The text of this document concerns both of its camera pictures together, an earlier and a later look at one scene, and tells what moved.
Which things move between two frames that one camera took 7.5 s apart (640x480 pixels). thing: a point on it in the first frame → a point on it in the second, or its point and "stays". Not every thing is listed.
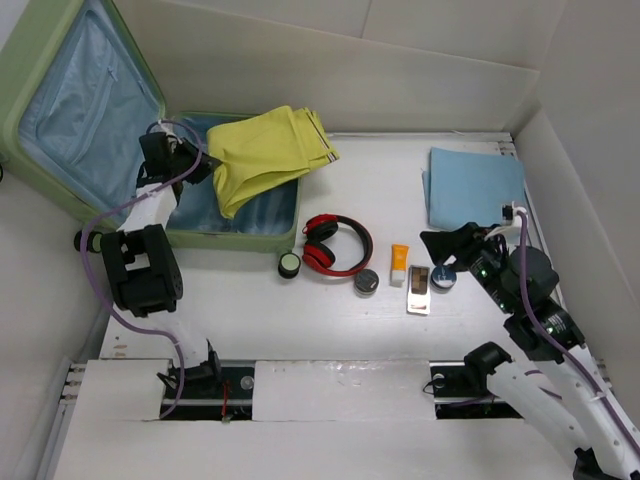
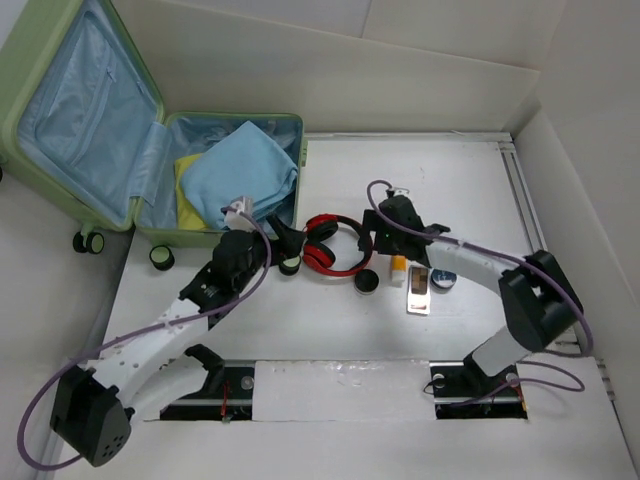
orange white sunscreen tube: [399, 263] stays
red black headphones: [319, 255] stays
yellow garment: [261, 151] → [188, 217]
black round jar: [365, 282] stays
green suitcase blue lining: [76, 107] stays
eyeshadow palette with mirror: [419, 282] stays
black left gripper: [204, 167] → [288, 238]
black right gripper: [461, 242] → [374, 222]
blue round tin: [442, 278] stays
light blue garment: [464, 187] → [243, 164]
